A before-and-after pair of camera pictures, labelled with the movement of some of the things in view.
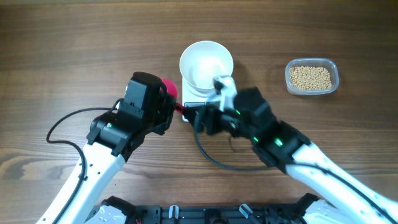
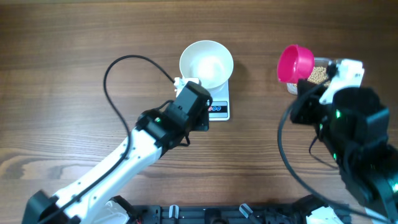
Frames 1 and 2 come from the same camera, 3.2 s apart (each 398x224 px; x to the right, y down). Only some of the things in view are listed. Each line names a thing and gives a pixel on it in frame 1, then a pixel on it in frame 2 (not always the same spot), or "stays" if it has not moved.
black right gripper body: (231, 124) → (310, 113)
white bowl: (202, 62) stays
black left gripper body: (158, 119) → (199, 123)
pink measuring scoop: (172, 89) → (295, 63)
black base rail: (220, 214) stays
